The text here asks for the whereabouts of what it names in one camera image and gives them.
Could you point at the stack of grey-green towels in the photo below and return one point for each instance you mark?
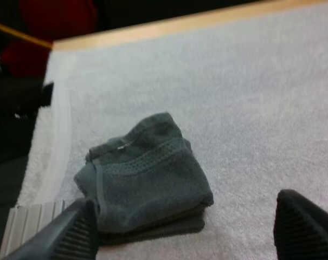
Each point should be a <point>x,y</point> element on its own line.
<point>147,187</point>

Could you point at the ribbed aluminium rail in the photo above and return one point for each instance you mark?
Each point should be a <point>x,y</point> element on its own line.
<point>31,222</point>

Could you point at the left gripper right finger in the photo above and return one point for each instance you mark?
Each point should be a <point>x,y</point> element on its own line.
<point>302,230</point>

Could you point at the dark table clamp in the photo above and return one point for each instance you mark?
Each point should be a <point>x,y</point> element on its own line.
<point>47,94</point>

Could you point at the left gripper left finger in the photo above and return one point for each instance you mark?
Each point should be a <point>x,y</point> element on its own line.
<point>63,235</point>

